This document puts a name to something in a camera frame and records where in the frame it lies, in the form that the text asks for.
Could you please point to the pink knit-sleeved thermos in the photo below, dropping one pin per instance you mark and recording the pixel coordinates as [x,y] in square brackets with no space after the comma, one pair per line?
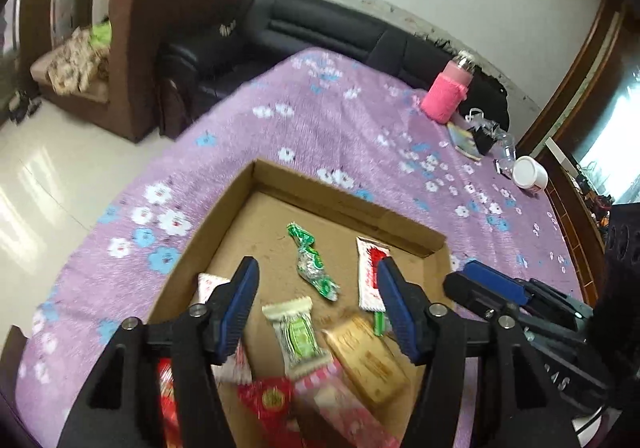
[449,88]

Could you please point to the green white candy packet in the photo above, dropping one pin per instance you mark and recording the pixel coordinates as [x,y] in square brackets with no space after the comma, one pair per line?
[294,330]

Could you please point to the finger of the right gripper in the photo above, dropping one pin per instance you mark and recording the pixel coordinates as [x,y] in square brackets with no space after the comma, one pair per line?
[494,281]

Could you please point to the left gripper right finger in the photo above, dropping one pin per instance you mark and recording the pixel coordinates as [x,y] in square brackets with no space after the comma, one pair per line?
[516,403]

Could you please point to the wooden chair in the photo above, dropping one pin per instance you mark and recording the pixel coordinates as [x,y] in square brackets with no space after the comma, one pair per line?
[11,357]

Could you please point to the cardboard tray box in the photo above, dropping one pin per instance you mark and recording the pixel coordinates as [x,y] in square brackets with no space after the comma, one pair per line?
[250,219]

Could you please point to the black shoes on floor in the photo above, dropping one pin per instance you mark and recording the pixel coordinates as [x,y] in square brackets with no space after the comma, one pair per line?
[21,107]

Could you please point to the pink strawberry snack packet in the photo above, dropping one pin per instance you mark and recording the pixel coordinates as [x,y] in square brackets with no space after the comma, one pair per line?
[325,391]

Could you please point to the wooden cabinet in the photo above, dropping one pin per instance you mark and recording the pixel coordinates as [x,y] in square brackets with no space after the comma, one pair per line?
[587,138]

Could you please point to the clear green candy wrapper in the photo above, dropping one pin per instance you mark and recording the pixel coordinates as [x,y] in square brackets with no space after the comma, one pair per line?
[309,264]

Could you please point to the yellow biscuit packet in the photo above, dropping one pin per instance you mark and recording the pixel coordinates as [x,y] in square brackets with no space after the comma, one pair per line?
[367,361]

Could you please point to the purple floral tablecloth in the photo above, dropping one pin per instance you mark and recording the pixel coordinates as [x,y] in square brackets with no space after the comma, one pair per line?
[331,119]

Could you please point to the white red narrow sachet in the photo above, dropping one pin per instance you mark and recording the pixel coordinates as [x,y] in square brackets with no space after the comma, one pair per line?
[369,254]

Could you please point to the wooden glass panel door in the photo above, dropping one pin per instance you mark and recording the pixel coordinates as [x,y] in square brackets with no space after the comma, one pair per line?
[31,32]

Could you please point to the red small snack packet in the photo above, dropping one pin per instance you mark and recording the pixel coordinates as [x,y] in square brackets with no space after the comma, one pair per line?
[380,323]

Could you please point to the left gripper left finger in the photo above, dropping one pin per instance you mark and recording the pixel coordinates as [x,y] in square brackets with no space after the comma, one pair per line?
[119,404]

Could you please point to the small red candy packet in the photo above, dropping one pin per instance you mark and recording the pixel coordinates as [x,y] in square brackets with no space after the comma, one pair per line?
[271,402]

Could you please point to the clear plastic cup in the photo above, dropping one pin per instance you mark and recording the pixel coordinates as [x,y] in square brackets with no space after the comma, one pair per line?
[504,152]

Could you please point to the black leather sofa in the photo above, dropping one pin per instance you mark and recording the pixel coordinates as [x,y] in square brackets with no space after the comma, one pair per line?
[199,67]

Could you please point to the black small container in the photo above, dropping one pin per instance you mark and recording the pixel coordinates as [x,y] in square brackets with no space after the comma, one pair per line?
[484,135]

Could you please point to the brown fabric armchair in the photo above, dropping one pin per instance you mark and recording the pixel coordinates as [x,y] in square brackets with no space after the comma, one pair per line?
[125,104]

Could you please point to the small dark booklet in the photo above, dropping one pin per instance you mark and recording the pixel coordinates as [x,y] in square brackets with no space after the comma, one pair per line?
[463,141]

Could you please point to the bright red snack packet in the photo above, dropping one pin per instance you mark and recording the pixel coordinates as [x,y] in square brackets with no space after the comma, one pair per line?
[168,404]

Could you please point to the white plastic jar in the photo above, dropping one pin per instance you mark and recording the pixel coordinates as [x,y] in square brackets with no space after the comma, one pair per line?
[529,175]

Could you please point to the clothes pile on armchair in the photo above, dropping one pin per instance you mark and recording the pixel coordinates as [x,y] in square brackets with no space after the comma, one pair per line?
[82,59]

